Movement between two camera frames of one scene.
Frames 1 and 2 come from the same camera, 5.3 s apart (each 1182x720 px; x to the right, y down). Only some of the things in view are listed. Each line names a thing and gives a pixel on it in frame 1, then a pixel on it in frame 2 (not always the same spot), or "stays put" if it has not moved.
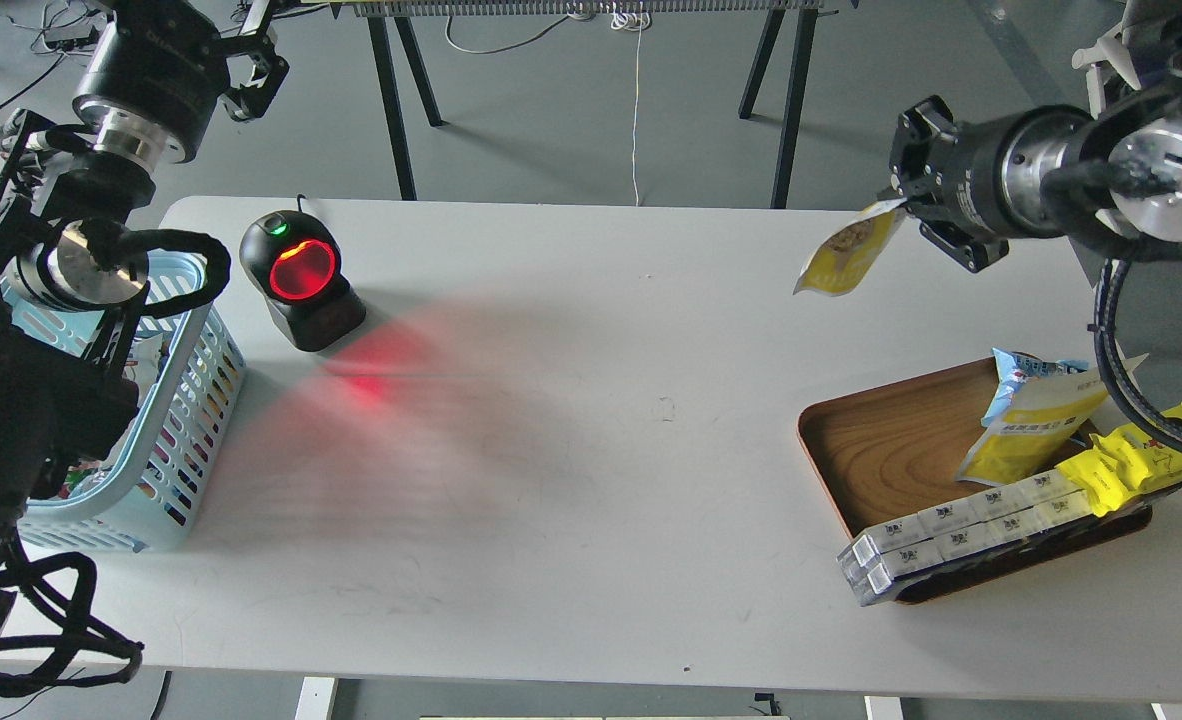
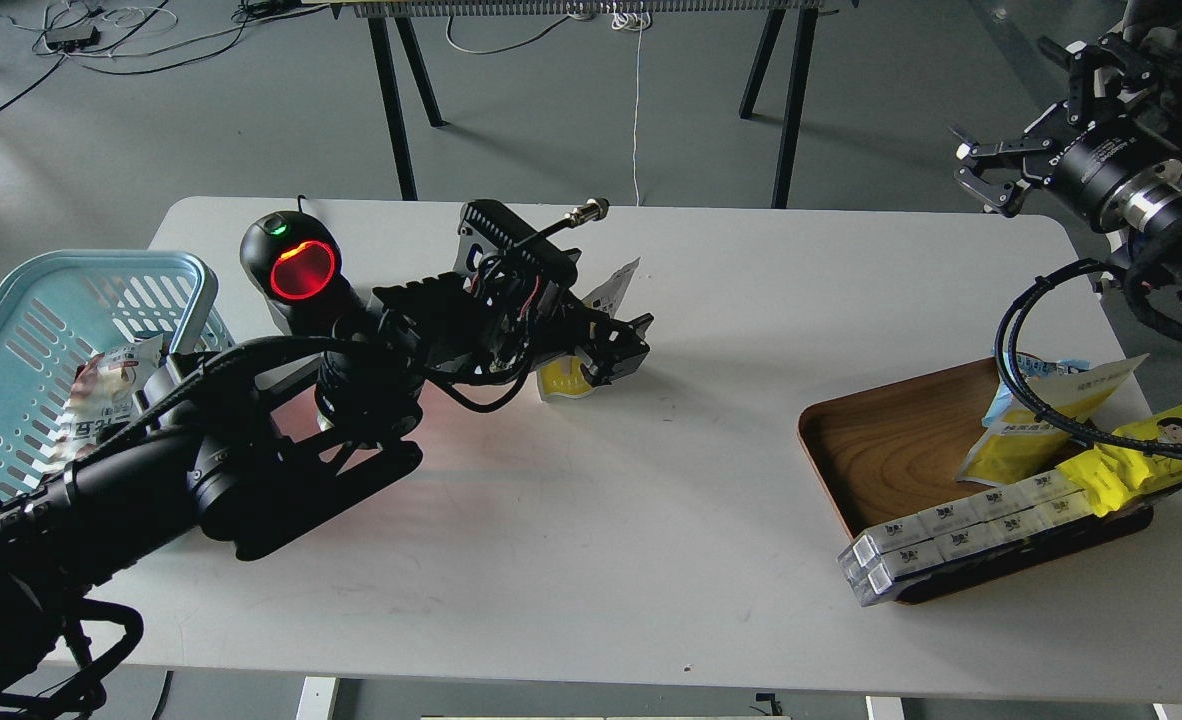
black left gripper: x=157 y=75 → x=518 y=281
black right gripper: x=947 y=170 → x=1115 y=170
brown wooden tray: x=1026 y=556 stays put
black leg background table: x=402 y=12 stays put
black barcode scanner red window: x=294 y=262 stays put
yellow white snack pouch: x=842 y=258 → x=561 y=377
